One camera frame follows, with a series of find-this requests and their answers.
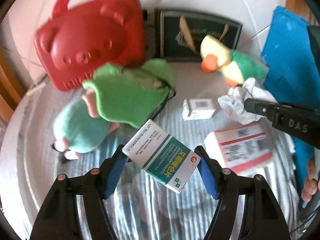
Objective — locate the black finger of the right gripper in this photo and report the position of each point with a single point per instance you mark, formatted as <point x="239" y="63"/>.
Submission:
<point x="265" y="109"/>

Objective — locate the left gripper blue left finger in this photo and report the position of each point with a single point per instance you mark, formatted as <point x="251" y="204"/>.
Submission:
<point x="114" y="174"/>

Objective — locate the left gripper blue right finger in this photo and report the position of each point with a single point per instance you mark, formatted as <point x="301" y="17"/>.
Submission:
<point x="209" y="170"/>

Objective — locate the white eye drop vials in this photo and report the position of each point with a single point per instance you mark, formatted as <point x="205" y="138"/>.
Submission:
<point x="233" y="102"/>

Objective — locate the teal white tablets box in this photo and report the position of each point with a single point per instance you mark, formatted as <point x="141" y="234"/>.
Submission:
<point x="162" y="156"/>

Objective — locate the person right hand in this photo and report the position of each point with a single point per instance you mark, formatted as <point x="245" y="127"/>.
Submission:
<point x="311" y="186"/>

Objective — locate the white red label parcel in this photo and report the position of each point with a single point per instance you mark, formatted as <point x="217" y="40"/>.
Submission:
<point x="241" y="149"/>

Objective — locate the striped grey cloth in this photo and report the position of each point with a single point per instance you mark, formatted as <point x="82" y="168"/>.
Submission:
<point x="142" y="208"/>

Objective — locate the yellow green duck plush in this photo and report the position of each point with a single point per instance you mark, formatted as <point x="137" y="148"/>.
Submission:
<point x="235" y="66"/>

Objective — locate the teal pig plush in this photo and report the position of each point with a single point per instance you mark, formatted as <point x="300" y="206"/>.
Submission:
<point x="79" y="128"/>

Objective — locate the blue plastic storage crate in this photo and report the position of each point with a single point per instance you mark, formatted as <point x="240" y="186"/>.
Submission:
<point x="293" y="76"/>

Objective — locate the small white teal box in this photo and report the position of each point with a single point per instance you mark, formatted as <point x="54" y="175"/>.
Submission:
<point x="198" y="109"/>

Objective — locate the green frog plush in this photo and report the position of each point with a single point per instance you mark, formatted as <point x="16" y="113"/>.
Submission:
<point x="129" y="96"/>

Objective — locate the dark green framed box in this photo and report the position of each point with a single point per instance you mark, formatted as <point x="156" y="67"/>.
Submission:
<point x="165" y="40"/>

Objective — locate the red bear-face plastic case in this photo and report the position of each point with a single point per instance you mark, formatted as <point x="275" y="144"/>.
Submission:
<point x="83" y="35"/>

